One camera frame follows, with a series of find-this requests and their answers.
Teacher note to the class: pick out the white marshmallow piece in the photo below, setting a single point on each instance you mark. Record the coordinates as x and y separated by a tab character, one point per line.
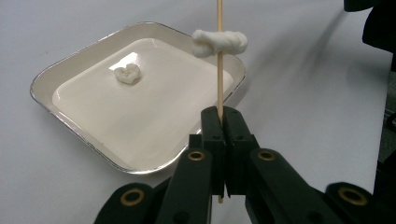
127	74
233	42

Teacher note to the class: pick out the square metal tray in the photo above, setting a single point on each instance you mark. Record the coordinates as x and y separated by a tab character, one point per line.
140	124

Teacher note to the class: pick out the wooden skewer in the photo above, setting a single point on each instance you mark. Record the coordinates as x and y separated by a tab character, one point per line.
220	81

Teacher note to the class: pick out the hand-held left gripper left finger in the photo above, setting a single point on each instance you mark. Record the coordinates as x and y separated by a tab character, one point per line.
193	186

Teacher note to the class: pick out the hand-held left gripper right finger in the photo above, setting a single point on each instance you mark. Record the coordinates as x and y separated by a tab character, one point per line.
264	186

